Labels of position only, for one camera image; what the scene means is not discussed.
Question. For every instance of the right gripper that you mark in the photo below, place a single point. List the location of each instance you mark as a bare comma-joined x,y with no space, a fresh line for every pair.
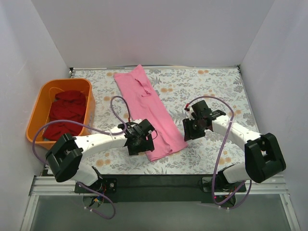
190,130

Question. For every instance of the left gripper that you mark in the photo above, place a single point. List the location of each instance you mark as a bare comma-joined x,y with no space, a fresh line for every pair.
141,147

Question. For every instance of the pink t shirt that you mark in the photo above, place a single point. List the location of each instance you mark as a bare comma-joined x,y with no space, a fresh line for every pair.
144,103

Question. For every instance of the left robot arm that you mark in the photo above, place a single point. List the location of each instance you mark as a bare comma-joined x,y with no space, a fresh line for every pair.
66,155

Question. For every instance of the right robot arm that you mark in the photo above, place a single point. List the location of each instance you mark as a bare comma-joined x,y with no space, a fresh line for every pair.
263,157

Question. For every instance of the floral table cloth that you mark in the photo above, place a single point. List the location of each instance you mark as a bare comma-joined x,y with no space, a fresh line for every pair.
222,89

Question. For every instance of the red t shirt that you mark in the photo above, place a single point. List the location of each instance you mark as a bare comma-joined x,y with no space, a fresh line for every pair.
68,105

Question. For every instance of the orange plastic basket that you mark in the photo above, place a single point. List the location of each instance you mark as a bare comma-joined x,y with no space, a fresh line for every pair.
40,113

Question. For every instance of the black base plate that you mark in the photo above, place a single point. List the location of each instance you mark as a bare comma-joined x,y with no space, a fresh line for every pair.
155,188

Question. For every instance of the aluminium frame rail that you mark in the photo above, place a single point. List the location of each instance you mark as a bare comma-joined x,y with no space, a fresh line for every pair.
56,207

